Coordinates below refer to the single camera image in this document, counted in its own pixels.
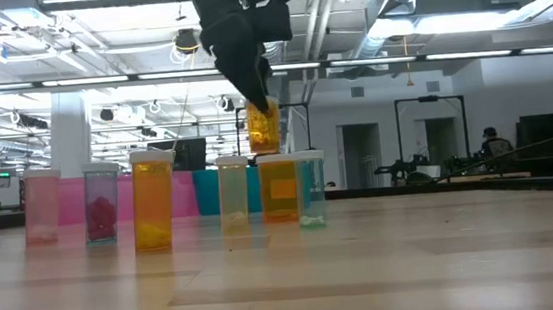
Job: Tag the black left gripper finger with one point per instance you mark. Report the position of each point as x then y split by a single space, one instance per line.
266 75
237 53

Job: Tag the large orange labelled pill bottle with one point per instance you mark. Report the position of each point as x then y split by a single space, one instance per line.
277 190

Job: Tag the pale yellow pill bottle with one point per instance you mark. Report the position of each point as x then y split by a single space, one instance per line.
234 194

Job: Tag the green pill bottle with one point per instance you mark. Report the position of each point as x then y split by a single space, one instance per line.
314 192

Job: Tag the orange bottle with yellow pills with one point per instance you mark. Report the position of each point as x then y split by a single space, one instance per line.
154 206

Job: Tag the clear bottle with red pills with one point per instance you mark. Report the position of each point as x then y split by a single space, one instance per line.
102 210

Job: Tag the pink pill bottle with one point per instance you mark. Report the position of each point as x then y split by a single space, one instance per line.
43 210

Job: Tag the black background robot arm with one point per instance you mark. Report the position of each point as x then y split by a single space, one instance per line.
398 168

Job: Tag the blue plastic bin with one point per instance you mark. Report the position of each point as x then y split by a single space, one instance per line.
207 191

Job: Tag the pink plastic bin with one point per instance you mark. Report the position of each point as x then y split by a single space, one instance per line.
72 203

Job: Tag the black background monitor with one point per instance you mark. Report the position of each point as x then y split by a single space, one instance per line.
191 155

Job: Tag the long ceiling light strip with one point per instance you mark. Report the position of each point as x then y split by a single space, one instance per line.
84 81

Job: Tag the person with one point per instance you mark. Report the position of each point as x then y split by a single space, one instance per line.
495 146

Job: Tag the white room pillar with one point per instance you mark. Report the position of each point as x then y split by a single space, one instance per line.
69 138

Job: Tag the white background cup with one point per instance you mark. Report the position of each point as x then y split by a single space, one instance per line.
432 170

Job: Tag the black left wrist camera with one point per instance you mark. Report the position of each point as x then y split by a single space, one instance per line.
272 22

